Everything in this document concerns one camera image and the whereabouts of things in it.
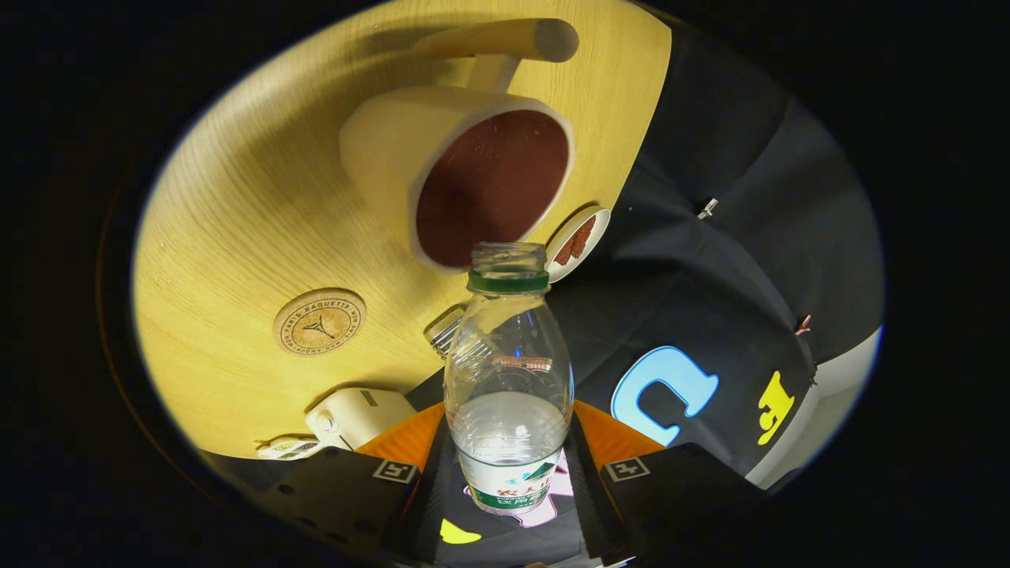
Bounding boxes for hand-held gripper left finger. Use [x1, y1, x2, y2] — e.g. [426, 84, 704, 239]
[256, 401, 457, 565]

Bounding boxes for metal wire holder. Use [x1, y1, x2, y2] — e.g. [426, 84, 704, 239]
[425, 305, 474, 360]

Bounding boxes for white toaster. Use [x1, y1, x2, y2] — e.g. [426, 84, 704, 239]
[305, 387, 417, 451]

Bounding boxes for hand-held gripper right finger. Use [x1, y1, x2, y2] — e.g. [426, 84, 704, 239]
[563, 398, 766, 566]

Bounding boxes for beige cup with wooden handle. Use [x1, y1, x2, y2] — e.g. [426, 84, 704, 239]
[339, 19, 581, 275]

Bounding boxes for clear plastic juice bottle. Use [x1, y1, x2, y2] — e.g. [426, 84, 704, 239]
[443, 241, 575, 515]

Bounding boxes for black backdrop cloth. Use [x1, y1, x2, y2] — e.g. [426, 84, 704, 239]
[197, 24, 885, 568]

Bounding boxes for white round plate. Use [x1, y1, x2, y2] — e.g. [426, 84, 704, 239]
[546, 206, 612, 283]

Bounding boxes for round cork coaster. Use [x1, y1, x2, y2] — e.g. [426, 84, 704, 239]
[273, 287, 367, 357]

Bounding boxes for wooden table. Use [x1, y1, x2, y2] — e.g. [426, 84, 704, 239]
[131, 0, 673, 460]

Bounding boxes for white divided bean dish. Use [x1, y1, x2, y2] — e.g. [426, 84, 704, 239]
[256, 436, 324, 461]

